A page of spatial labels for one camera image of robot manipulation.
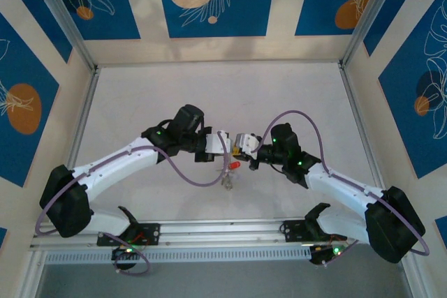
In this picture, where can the red key tag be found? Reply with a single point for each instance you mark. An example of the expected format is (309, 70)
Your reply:
(235, 165)

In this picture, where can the metal key plate with rings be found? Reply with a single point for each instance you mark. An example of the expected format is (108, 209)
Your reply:
(227, 182)

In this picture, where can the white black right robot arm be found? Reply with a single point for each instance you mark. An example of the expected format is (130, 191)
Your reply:
(342, 186)

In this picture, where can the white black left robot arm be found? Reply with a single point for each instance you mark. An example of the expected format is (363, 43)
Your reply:
(115, 165)

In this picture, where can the control board with green light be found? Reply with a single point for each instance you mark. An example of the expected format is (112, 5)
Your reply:
(122, 251)
(321, 252)

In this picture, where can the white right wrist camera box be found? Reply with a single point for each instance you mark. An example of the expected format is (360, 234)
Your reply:
(248, 142)

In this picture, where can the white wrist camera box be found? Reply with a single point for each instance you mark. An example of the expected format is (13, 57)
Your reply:
(248, 142)
(216, 144)

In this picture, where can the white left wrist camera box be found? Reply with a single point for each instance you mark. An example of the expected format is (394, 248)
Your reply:
(216, 144)

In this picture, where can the aluminium side rail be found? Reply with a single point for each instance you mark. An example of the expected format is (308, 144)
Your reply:
(84, 116)
(356, 113)

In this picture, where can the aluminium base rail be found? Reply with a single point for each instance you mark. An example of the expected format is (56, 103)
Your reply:
(223, 233)

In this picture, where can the aluminium frame post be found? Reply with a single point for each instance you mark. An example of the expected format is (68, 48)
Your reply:
(370, 12)
(59, 12)

